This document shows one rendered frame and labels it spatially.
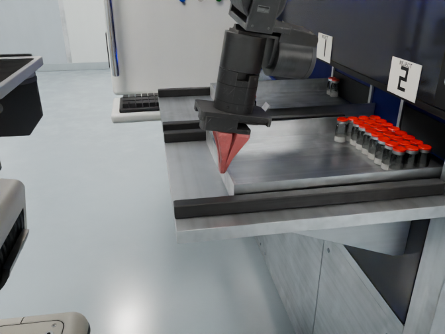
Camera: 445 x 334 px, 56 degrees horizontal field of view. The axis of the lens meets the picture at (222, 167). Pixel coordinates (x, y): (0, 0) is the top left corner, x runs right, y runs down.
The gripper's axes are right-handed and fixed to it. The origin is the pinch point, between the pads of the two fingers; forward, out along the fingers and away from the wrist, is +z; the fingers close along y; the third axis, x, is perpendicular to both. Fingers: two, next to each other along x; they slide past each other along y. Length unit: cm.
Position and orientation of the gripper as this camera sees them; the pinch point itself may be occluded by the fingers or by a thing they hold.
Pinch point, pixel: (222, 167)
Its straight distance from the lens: 63.0
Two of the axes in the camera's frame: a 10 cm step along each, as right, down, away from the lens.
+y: 9.7, 0.7, 2.4
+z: -1.6, 9.1, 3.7
